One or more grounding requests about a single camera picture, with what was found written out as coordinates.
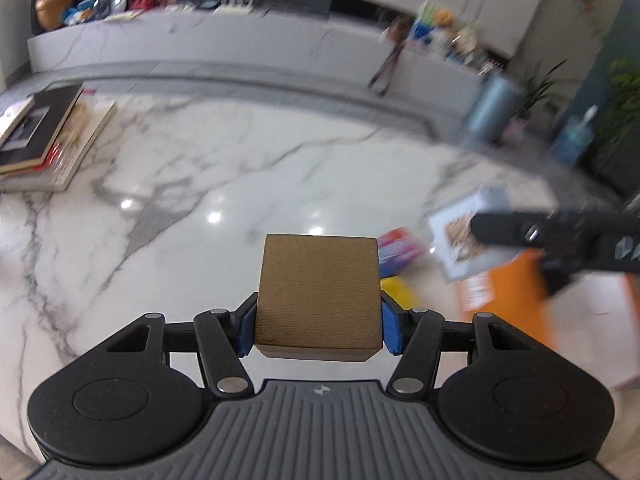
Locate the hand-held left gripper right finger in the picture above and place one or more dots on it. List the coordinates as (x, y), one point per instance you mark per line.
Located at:
(391, 327)

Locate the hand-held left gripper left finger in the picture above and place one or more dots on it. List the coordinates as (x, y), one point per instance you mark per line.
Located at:
(247, 330)

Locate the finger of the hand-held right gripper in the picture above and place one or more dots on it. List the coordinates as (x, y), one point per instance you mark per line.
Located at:
(560, 235)
(560, 275)

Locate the orange storage box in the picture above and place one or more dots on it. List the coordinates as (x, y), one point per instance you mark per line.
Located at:
(510, 305)

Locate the brown cardboard box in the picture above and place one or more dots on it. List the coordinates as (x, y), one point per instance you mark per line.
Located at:
(317, 295)

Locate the white printed box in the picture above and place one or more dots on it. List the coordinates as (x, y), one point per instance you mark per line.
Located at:
(457, 245)

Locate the yellow packet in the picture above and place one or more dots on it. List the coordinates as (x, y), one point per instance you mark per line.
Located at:
(397, 292)

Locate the blue pink tin case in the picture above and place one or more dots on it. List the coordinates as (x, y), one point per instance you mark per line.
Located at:
(397, 252)

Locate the blue pump bottle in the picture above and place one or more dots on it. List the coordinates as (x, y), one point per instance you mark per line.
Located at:
(575, 137)

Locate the grey trash bin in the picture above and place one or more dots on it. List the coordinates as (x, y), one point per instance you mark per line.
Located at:
(492, 107)

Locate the group of small toys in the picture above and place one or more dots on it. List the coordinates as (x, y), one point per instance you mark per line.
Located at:
(450, 30)

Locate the tan cover book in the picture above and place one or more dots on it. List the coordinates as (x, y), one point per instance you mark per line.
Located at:
(82, 145)

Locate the black cover book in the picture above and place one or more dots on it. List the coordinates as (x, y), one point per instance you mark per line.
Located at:
(35, 130)

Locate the red gift box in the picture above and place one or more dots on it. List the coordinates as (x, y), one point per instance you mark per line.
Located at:
(145, 0)

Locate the blue snack bag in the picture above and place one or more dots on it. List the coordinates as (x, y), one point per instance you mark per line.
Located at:
(80, 10)

